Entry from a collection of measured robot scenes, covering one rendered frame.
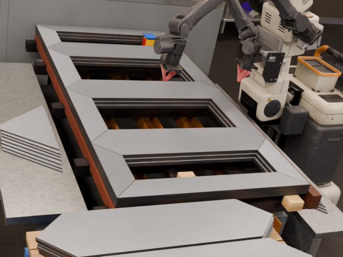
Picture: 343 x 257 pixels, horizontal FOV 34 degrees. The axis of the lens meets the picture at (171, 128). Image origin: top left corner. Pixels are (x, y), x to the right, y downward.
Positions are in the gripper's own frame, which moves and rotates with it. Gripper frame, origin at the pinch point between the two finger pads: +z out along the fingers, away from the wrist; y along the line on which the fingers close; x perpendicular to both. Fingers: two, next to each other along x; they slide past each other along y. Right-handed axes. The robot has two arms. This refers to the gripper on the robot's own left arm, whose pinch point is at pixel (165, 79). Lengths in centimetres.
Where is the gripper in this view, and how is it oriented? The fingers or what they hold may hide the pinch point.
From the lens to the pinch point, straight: 230.5
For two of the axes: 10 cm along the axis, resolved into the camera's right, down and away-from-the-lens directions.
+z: -2.9, 7.3, 6.1
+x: 9.1, 0.2, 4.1
